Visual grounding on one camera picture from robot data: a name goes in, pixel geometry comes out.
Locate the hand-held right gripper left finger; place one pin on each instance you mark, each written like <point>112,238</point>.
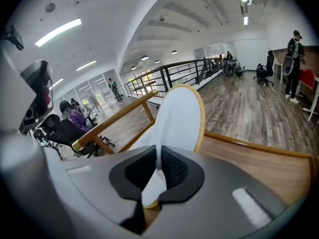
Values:
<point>119,178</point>

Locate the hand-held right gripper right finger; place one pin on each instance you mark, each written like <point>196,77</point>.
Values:
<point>189,178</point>

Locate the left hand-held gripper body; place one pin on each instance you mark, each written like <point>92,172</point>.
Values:
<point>40,83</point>

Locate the white rounded piece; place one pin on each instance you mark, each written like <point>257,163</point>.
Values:
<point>179,118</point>

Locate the black mesh chair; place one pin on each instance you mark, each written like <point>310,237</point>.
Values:
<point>47,126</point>

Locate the black office chair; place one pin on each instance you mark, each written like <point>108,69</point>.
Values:
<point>67,136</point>
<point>268,68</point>

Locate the gold wooden shoe rack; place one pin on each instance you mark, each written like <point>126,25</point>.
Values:
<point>249,168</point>

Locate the round ceiling fixture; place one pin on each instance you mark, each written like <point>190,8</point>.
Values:
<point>50,7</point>

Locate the black metal railing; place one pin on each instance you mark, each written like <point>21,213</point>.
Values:
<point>168,77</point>

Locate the grey office chair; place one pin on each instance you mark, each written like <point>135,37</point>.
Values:
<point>230,67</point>

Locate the white table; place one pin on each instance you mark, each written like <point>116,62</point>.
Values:
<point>313,98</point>

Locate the red table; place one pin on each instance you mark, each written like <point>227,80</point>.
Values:
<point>309,77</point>

